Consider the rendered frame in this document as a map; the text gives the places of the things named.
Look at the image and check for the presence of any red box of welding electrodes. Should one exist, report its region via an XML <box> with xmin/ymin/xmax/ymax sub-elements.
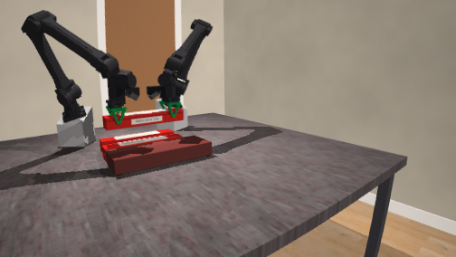
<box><xmin>102</xmin><ymin>109</ymin><xmax>184</xmax><ymax>130</ymax></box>
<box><xmin>102</xmin><ymin>133</ymin><xmax>183</xmax><ymax>161</ymax></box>
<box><xmin>100</xmin><ymin>129</ymin><xmax>174</xmax><ymax>151</ymax></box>

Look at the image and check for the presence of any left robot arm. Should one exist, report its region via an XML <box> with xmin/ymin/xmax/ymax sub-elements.
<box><xmin>147</xmin><ymin>19</ymin><xmax>213</xmax><ymax>100</ymax></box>

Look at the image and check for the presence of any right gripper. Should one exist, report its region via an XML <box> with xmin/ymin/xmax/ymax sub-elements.
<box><xmin>106</xmin><ymin>88</ymin><xmax>127</xmax><ymax>125</ymax></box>

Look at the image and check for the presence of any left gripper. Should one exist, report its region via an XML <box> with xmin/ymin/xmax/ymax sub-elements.
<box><xmin>159</xmin><ymin>84</ymin><xmax>181</xmax><ymax>118</ymax></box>

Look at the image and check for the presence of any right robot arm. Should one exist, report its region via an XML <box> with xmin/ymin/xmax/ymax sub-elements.
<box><xmin>21</xmin><ymin>10</ymin><xmax>140</xmax><ymax>123</ymax></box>

